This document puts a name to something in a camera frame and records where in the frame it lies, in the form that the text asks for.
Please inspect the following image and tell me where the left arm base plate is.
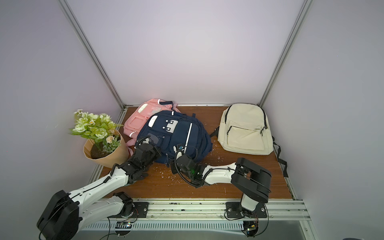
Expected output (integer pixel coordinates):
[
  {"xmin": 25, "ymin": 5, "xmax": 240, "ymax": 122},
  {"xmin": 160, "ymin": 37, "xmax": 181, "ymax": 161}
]
[{"xmin": 110, "ymin": 202, "xmax": 149, "ymax": 219}]

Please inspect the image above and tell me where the pink backpack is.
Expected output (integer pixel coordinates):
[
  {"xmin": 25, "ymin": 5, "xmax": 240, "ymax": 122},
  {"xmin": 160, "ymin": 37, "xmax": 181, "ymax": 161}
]
[{"xmin": 124, "ymin": 99, "xmax": 180, "ymax": 147}]

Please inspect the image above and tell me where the navy blue backpack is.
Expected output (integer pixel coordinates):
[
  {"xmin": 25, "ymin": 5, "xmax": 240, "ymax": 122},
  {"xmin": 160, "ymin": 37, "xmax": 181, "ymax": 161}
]
[{"xmin": 136, "ymin": 111, "xmax": 213, "ymax": 165}]

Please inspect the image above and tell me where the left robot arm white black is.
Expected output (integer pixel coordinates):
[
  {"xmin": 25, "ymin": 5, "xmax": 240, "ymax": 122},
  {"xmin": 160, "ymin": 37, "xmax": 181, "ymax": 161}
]
[{"xmin": 37, "ymin": 143, "xmax": 161, "ymax": 240}]

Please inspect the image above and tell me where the artificial green flower bouquet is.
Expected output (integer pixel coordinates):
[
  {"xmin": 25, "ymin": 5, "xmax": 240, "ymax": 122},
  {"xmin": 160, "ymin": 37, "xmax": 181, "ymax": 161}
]
[{"xmin": 70, "ymin": 109, "xmax": 122, "ymax": 156}]

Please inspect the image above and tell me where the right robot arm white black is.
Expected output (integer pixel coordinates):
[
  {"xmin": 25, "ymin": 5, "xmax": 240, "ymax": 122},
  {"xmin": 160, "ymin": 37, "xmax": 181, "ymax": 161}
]
[{"xmin": 171, "ymin": 151, "xmax": 272, "ymax": 212}]

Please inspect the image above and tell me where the brown paper flower pot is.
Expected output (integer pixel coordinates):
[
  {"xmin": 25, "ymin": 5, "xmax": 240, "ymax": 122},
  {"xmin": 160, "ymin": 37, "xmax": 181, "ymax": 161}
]
[{"xmin": 83, "ymin": 130, "xmax": 130, "ymax": 168}]

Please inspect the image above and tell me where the cream canvas backpack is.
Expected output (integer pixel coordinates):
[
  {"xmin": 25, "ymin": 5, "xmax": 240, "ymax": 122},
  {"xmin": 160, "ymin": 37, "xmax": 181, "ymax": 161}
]
[{"xmin": 208, "ymin": 103, "xmax": 289, "ymax": 178}]

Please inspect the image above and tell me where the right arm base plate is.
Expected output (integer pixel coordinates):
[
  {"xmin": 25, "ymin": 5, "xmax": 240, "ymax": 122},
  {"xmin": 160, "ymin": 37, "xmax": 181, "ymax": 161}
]
[{"xmin": 225, "ymin": 202, "xmax": 268, "ymax": 219}]

